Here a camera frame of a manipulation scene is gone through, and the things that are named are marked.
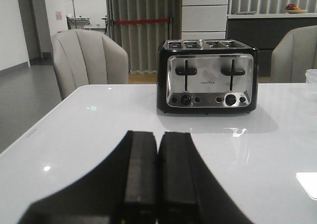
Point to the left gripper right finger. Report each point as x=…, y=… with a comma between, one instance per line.
x=188, y=192

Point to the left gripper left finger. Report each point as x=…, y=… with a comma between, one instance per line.
x=122, y=189

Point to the black and chrome toaster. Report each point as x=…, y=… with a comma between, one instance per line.
x=207, y=76

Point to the beige chair left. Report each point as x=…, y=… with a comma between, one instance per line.
x=82, y=57

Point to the beige chair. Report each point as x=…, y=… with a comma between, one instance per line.
x=294, y=55
x=82, y=57

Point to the grey curtain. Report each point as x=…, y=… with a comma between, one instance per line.
x=141, y=41

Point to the red barrier tape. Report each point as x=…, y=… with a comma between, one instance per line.
x=147, y=21

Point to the clear plastic food container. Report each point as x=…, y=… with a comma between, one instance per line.
x=311, y=76

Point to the metal cart in background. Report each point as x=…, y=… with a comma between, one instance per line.
x=76, y=22

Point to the beige chair right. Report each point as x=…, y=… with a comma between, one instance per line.
x=294, y=55

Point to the dark kitchen counter cabinet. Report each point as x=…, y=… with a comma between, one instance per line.
x=265, y=31

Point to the white refrigerator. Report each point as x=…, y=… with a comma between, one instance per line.
x=204, y=19

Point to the fruit plate on counter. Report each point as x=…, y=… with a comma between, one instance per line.
x=293, y=9

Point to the pink wall notice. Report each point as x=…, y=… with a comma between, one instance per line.
x=58, y=15

